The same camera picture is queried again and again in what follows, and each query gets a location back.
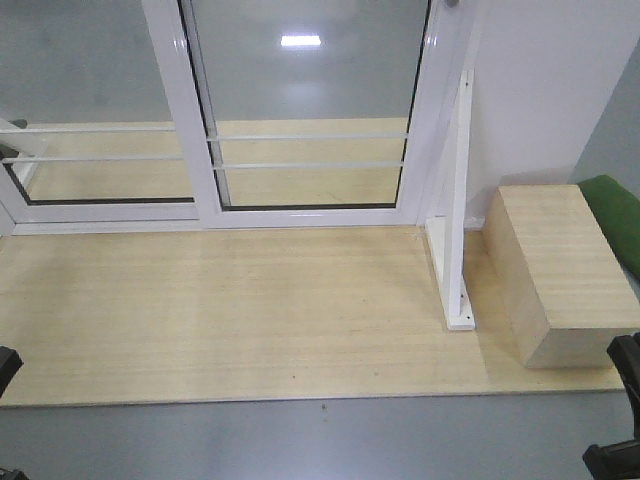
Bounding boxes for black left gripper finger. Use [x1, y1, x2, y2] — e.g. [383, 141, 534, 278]
[0, 346, 23, 396]

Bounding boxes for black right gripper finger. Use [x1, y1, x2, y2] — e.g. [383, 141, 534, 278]
[582, 440, 639, 480]
[607, 333, 639, 395]

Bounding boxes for white sliding glass door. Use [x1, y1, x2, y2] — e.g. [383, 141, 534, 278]
[142, 1, 480, 229]

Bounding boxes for light wooden box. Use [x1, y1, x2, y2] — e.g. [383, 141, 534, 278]
[482, 185, 639, 369]

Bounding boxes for wooden platform board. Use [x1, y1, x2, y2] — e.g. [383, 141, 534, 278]
[1, 225, 620, 408]

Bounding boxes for green sandbag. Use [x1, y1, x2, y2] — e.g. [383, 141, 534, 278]
[578, 175, 639, 279]

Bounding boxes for white triangular support brace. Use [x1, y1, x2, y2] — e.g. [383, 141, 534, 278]
[425, 70, 476, 332]

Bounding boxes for fixed white glass panel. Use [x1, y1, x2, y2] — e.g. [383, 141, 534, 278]
[1, 1, 219, 234]

